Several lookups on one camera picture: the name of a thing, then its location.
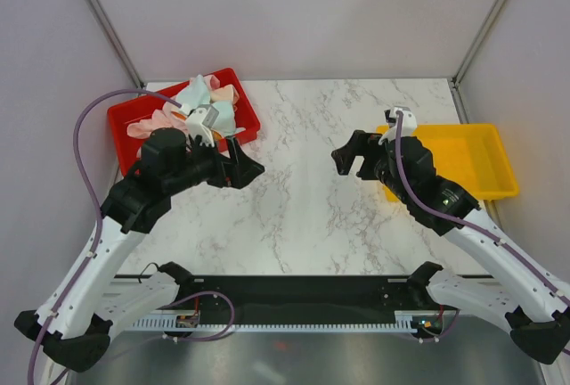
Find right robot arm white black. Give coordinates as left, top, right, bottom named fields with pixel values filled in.
left=331, top=130, right=569, bottom=365

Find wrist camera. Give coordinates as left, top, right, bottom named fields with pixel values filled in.
left=379, top=106, right=418, bottom=144
left=184, top=104, right=219, bottom=147

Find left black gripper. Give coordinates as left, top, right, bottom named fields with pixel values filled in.
left=166, top=133, right=265, bottom=195

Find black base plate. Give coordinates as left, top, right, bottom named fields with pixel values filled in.
left=175, top=273, right=440, bottom=324

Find right aluminium frame post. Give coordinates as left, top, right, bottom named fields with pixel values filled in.
left=449, top=0, right=533, bottom=90

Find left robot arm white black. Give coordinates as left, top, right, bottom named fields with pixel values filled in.
left=14, top=127, right=265, bottom=373

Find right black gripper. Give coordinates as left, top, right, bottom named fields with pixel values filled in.
left=331, top=128, right=412, bottom=205

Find mint green towel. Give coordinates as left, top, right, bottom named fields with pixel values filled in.
left=174, top=75, right=240, bottom=136

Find white slotted cable duct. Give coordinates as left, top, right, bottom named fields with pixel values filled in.
left=126, top=311, right=443, bottom=333

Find cream orange-dotted towel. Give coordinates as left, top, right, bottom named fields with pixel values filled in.
left=163, top=75, right=244, bottom=140

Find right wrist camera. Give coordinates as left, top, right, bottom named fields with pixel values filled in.
left=379, top=106, right=418, bottom=144

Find pink striped towel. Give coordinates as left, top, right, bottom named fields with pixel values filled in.
left=126, top=102, right=188, bottom=139

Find red plastic bin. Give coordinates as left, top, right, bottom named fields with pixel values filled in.
left=107, top=68, right=261, bottom=176

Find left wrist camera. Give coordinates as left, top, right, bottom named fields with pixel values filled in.
left=184, top=104, right=219, bottom=147

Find yellow plastic bin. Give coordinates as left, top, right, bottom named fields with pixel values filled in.
left=375, top=123, right=521, bottom=204

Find left aluminium frame post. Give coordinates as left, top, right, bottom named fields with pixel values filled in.
left=85, top=0, right=145, bottom=87

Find aluminium frame post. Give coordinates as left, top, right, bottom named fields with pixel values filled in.
left=85, top=0, right=145, bottom=87
left=449, top=0, right=533, bottom=90

